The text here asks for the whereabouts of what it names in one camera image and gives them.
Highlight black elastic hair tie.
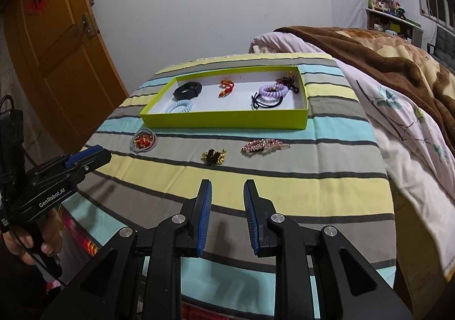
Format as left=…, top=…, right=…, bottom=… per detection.
left=251, top=92, right=285, bottom=110

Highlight wooden door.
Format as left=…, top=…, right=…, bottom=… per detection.
left=0, top=0, right=130, bottom=153

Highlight black wristband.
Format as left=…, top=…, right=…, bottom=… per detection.
left=173, top=81, right=203, bottom=100

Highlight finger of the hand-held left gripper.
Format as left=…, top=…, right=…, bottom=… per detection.
left=63, top=145, right=112, bottom=174

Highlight group of bottles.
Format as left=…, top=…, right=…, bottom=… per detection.
left=368, top=0, right=406, bottom=17

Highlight striped bed sheet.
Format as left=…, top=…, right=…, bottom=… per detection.
left=60, top=53, right=397, bottom=288

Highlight metal door latch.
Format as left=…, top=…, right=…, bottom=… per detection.
left=80, top=14, right=96, bottom=40

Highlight grey hair ties red charm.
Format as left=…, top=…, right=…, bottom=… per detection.
left=130, top=129, right=158, bottom=154

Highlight colourful plaid mattress cover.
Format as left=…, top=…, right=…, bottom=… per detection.
left=57, top=206, right=285, bottom=320

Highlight barred window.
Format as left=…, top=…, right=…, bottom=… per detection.
left=416, top=0, right=455, bottom=27

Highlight green cardboard box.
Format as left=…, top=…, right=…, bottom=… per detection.
left=140, top=65, right=309, bottom=130

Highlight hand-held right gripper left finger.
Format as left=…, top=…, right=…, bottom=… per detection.
left=39, top=179, right=214, bottom=320

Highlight gold bell hair tie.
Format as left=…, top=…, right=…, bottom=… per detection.
left=201, top=149, right=227, bottom=165

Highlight red knotted cord bracelet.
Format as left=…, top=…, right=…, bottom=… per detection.
left=218, top=79, right=237, bottom=98

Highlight purple spiral hair tie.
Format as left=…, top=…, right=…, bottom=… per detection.
left=259, top=84, right=287, bottom=102

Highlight cluttered wooden shelf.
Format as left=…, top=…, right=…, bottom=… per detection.
left=365, top=7, right=425, bottom=47

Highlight brown patterned blanket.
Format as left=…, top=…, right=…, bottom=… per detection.
left=272, top=25, right=455, bottom=164

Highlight pink rhinestone hair clip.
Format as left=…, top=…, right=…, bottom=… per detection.
left=241, top=139, right=291, bottom=154

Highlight person's left hand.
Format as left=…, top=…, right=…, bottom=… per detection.
left=0, top=210, right=65, bottom=267

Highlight black chair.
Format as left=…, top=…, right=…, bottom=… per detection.
left=427, top=27, right=455, bottom=70

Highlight dark brown hair ties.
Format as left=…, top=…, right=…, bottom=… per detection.
left=275, top=73, right=299, bottom=93

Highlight pink floral quilt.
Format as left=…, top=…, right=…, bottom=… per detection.
left=249, top=32, right=455, bottom=278

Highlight blue spiral hair tie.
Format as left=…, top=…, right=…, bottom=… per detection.
left=166, top=100, right=193, bottom=115

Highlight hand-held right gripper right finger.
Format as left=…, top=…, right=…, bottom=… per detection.
left=243, top=180, right=413, bottom=320

